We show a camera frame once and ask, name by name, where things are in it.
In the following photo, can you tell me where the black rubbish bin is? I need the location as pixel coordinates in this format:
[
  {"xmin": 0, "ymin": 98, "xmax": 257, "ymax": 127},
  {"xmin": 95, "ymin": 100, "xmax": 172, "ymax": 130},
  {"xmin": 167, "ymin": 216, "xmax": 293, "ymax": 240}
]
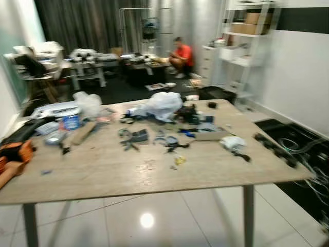
[{"xmin": 199, "ymin": 86, "xmax": 237, "ymax": 104}]

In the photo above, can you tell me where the black floor mat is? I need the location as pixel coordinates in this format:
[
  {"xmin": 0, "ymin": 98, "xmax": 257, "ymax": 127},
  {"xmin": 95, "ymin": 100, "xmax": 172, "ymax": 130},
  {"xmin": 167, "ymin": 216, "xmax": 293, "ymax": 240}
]
[{"xmin": 254, "ymin": 118, "xmax": 329, "ymax": 218}]

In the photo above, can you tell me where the white crumpled tissue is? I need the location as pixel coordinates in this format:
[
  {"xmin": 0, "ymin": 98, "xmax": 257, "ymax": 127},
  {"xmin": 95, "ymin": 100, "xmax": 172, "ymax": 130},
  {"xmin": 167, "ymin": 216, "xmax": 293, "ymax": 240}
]
[{"xmin": 221, "ymin": 136, "xmax": 246, "ymax": 151}]

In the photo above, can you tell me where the white ladder shelf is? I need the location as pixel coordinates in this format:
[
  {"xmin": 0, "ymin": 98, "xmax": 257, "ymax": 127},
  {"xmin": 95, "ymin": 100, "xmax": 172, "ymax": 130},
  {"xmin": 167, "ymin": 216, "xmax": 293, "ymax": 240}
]
[{"xmin": 216, "ymin": 0, "xmax": 281, "ymax": 101}]

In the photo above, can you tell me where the flat grey board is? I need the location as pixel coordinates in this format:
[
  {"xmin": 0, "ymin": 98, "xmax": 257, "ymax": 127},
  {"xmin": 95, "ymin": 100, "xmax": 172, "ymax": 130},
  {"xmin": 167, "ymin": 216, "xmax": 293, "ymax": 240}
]
[{"xmin": 194, "ymin": 131, "xmax": 232, "ymax": 143}]

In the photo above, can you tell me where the brown cardboard box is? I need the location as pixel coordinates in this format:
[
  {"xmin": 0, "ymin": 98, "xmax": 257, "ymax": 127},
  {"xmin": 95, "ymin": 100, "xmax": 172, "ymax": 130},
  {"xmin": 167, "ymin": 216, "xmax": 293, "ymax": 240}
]
[{"xmin": 230, "ymin": 12, "xmax": 268, "ymax": 36}]

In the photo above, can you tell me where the white drawer cabinet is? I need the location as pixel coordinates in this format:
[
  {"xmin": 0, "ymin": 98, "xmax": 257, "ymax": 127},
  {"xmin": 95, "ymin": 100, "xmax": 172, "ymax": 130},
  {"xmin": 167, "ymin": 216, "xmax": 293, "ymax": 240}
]
[{"xmin": 202, "ymin": 45, "xmax": 222, "ymax": 83}]

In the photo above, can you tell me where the black gadget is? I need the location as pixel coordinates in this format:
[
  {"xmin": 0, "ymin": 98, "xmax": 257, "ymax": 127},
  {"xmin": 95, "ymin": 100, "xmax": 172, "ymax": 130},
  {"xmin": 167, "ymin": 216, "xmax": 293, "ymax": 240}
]
[{"xmin": 177, "ymin": 104, "xmax": 202, "ymax": 125}]

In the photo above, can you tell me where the person in red shirt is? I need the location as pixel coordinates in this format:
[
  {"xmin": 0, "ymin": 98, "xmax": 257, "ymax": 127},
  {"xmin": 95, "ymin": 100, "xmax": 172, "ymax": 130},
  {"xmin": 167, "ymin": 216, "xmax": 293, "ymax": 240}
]
[{"xmin": 169, "ymin": 37, "xmax": 195, "ymax": 79}]

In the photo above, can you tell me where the large white plastic bag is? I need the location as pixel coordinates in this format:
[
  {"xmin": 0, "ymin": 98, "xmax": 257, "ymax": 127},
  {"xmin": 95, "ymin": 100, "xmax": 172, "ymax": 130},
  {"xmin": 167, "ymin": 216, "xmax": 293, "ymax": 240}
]
[{"xmin": 144, "ymin": 92, "xmax": 184, "ymax": 123}]

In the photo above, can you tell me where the black low table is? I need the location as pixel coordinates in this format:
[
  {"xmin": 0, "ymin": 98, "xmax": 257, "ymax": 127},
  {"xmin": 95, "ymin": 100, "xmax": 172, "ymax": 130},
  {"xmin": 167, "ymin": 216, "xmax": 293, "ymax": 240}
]
[{"xmin": 120, "ymin": 51, "xmax": 171, "ymax": 86}]

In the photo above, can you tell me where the black clamp part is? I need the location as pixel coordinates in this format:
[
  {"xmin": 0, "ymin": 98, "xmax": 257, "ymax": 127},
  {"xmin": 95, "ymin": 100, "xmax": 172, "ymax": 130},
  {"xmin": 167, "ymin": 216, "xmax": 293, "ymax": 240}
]
[{"xmin": 119, "ymin": 129, "xmax": 150, "ymax": 151}]

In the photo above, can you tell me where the white clothes rack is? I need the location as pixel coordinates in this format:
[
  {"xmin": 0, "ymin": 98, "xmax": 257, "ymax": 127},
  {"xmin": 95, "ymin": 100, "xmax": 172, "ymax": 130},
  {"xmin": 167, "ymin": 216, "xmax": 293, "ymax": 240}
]
[{"xmin": 119, "ymin": 7, "xmax": 173, "ymax": 53}]

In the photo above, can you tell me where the light wooden table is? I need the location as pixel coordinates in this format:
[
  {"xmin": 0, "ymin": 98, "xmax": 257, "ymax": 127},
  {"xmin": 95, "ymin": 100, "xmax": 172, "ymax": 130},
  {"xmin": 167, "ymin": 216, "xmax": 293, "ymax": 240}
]
[{"xmin": 0, "ymin": 99, "xmax": 315, "ymax": 247}]

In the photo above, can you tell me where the clear crumpled plastic bag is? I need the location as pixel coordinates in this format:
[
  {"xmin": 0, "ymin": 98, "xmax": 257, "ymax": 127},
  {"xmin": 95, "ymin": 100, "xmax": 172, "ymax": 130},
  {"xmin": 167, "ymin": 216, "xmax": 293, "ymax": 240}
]
[{"xmin": 73, "ymin": 91, "xmax": 103, "ymax": 118}]

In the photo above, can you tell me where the white cluttered desk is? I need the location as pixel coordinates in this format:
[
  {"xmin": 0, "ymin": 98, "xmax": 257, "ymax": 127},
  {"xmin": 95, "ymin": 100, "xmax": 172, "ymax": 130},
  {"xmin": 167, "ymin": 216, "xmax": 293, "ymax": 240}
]
[{"xmin": 66, "ymin": 48, "xmax": 122, "ymax": 91}]

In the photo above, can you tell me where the wooden block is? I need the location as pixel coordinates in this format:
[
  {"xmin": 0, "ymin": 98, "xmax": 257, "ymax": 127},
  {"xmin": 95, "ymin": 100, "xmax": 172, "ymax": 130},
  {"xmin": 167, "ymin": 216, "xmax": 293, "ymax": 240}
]
[{"xmin": 69, "ymin": 121, "xmax": 98, "ymax": 147}]

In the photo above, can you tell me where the grey curtain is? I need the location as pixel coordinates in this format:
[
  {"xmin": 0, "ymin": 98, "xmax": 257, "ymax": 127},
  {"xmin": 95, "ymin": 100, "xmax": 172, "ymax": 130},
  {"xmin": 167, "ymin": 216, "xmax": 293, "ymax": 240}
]
[{"xmin": 34, "ymin": 0, "xmax": 227, "ymax": 53}]

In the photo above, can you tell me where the flat white device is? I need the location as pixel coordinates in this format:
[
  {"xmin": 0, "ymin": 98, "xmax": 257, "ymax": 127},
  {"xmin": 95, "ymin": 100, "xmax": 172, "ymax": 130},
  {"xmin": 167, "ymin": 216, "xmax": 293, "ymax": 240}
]
[{"xmin": 31, "ymin": 101, "xmax": 81, "ymax": 119}]

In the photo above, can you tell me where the wooden desk with white boxes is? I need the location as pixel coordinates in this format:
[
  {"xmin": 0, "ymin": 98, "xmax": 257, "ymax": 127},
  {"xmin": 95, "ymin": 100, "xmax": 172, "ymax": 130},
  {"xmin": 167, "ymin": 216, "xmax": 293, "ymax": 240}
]
[{"xmin": 4, "ymin": 41, "xmax": 65, "ymax": 101}]

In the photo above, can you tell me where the long black bag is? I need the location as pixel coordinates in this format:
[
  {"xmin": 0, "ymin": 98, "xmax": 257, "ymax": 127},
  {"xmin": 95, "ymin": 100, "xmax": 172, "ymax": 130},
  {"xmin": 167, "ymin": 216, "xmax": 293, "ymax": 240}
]
[{"xmin": 0, "ymin": 117, "xmax": 58, "ymax": 145}]

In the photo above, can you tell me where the bundle of thin cables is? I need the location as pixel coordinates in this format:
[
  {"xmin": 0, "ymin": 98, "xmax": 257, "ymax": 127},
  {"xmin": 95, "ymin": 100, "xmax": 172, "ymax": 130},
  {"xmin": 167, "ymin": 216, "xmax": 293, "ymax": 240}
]
[{"xmin": 280, "ymin": 136, "xmax": 329, "ymax": 207}]

